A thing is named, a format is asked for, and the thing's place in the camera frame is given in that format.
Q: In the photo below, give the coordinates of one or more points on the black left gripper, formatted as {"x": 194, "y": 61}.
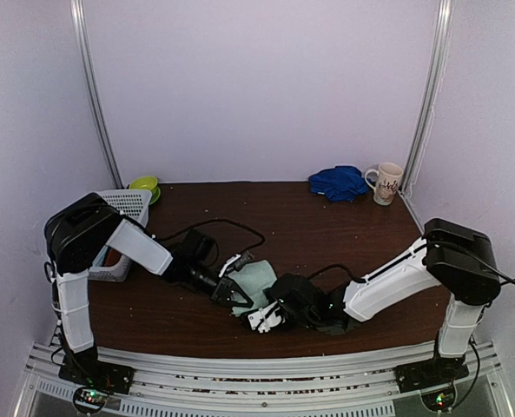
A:
{"x": 224, "y": 290}

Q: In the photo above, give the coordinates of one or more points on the mint green towel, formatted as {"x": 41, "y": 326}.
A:
{"x": 254, "y": 279}

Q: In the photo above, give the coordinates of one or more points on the blue cloth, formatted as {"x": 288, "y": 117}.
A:
{"x": 343, "y": 183}

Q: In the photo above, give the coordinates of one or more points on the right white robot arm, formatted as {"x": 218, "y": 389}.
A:
{"x": 455, "y": 257}

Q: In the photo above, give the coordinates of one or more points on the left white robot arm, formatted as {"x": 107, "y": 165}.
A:
{"x": 77, "y": 234}

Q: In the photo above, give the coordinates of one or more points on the rust brown folded towel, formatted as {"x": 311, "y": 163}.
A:
{"x": 111, "y": 258}

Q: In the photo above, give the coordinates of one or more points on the white plastic perforated basket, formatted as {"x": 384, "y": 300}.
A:
{"x": 135, "y": 204}

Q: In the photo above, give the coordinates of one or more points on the lime green bowl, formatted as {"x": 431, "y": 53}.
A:
{"x": 149, "y": 183}

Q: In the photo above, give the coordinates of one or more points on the white printed mug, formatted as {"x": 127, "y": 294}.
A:
{"x": 384, "y": 181}

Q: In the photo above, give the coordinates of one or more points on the right circuit board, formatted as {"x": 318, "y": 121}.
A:
{"x": 439, "y": 400}

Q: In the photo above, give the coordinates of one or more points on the circuit board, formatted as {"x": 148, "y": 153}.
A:
{"x": 89, "y": 400}
{"x": 439, "y": 400}

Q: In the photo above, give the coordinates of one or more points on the left circuit board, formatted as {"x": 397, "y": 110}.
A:
{"x": 89, "y": 400}

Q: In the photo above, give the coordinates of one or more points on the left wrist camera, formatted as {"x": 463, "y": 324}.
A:
{"x": 235, "y": 263}

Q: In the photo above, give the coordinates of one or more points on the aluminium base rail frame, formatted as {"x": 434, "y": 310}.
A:
{"x": 360, "y": 384}

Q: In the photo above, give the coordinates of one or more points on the right aluminium corner post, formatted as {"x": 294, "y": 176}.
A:
{"x": 433, "y": 80}

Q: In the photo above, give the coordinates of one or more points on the aluminium corner post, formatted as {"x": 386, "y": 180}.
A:
{"x": 433, "y": 80}
{"x": 95, "y": 103}

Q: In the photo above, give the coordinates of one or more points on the left aluminium corner post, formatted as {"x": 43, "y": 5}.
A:
{"x": 95, "y": 103}

